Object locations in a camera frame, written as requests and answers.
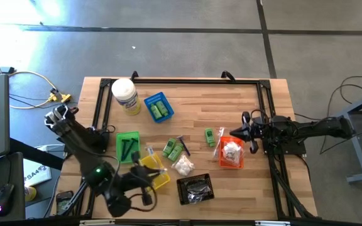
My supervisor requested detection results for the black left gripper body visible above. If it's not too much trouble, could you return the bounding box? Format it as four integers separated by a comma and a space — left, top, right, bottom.
128, 152, 153, 207

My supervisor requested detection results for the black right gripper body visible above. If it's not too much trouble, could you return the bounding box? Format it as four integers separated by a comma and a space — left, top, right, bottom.
242, 111, 279, 154

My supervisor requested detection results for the dark blue razor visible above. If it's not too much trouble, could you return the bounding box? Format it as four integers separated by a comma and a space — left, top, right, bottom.
176, 134, 192, 157
121, 137, 130, 163
127, 137, 140, 158

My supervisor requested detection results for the black hair ties bag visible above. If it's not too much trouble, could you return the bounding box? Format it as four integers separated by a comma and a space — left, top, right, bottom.
186, 190, 207, 205
184, 179, 212, 195

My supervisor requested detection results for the yellow slotted plastic basket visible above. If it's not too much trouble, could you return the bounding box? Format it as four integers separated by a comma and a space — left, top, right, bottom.
138, 152, 172, 191

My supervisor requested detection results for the green slotted plastic basket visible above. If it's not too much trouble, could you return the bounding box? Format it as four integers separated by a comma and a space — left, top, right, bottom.
116, 131, 141, 164

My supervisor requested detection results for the black slotted plastic basket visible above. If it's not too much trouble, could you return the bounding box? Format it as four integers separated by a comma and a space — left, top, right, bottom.
176, 173, 216, 207

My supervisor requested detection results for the orange slotted plastic basket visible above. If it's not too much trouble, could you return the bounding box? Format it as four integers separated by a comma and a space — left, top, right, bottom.
218, 136, 245, 170

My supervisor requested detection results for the blue slotted plastic basket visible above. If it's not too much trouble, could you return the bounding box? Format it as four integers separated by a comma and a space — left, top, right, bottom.
143, 91, 175, 124

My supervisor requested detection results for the black handheld device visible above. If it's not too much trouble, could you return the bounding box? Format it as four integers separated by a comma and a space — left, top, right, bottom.
55, 190, 74, 214

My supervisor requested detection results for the Lysol wipes canister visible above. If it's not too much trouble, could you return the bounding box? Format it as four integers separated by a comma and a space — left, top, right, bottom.
111, 77, 143, 116

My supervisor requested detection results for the white printed booklet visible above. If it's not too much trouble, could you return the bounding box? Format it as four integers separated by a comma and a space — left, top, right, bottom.
23, 158, 52, 188

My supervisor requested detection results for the black diagonal desk bar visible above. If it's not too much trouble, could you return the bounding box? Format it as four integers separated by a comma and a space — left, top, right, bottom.
9, 137, 65, 171

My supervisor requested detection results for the small yellow bottle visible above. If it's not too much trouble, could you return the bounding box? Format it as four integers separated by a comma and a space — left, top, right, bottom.
25, 185, 38, 202

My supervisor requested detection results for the dark grey side desk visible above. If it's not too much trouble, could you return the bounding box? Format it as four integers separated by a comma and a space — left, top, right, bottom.
0, 152, 26, 222

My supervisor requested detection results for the black computer mouse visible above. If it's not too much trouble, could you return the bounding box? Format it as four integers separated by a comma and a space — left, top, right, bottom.
0, 183, 15, 217

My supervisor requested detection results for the silver bracket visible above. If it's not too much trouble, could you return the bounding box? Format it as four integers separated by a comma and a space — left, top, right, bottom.
79, 219, 116, 226
255, 220, 292, 226

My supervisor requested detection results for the black aluminium table frame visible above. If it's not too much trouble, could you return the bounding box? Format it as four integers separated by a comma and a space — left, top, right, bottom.
50, 77, 319, 220

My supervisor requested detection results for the grey metal table frame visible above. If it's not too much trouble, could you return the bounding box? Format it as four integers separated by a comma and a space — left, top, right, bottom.
327, 87, 362, 185

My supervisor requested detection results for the thick cream cable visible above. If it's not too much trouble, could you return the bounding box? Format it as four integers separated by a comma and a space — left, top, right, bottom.
8, 70, 59, 110

